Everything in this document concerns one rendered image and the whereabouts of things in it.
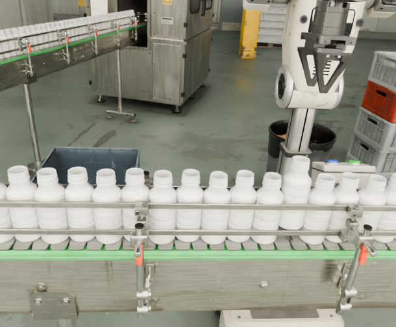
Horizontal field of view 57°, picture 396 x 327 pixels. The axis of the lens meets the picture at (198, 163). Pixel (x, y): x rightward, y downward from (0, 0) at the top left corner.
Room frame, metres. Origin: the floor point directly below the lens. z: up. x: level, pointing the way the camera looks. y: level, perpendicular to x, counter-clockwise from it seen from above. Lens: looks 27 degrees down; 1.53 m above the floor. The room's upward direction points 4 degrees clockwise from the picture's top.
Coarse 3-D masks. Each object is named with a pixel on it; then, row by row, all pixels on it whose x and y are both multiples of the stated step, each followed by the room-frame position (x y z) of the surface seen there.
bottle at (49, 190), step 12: (48, 168) 0.64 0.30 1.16; (48, 180) 0.61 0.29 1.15; (36, 192) 0.61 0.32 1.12; (48, 192) 0.61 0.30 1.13; (60, 192) 0.62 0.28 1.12; (48, 216) 0.60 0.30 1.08; (60, 216) 0.61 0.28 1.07; (48, 228) 0.60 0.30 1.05; (60, 228) 0.61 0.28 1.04; (48, 240) 0.60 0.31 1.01; (60, 240) 0.60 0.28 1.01
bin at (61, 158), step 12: (48, 156) 1.10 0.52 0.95; (60, 156) 1.18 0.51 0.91; (72, 156) 1.19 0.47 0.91; (84, 156) 1.19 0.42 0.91; (96, 156) 1.20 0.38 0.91; (108, 156) 1.20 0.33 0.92; (120, 156) 1.20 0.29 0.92; (132, 156) 1.21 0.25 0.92; (60, 168) 1.18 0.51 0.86; (96, 168) 1.20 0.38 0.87; (108, 168) 1.20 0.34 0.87; (120, 168) 1.20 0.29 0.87; (36, 180) 0.97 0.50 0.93; (60, 180) 1.18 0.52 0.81; (96, 180) 1.19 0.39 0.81; (120, 180) 1.20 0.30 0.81
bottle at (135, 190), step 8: (136, 168) 0.67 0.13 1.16; (128, 176) 0.64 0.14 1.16; (136, 176) 0.63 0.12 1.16; (128, 184) 0.64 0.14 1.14; (136, 184) 0.63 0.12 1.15; (144, 184) 0.66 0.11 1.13; (128, 192) 0.63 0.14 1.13; (136, 192) 0.63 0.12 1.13; (144, 192) 0.64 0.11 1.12; (128, 200) 0.62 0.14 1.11; (136, 200) 0.62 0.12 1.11; (144, 200) 0.63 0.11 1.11; (128, 216) 0.62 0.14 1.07; (136, 216) 0.62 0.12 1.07; (128, 224) 0.62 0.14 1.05; (128, 240) 0.62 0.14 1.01
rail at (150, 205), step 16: (128, 208) 0.61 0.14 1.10; (160, 208) 0.62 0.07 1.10; (176, 208) 0.62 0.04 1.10; (192, 208) 0.62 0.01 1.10; (208, 208) 0.63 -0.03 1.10; (224, 208) 0.63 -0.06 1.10; (240, 208) 0.63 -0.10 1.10; (256, 208) 0.64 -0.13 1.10; (272, 208) 0.64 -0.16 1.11; (288, 208) 0.64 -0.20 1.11; (304, 208) 0.65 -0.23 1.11; (320, 208) 0.65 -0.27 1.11; (336, 208) 0.65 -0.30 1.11; (368, 208) 0.66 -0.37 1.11; (384, 208) 0.66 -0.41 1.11
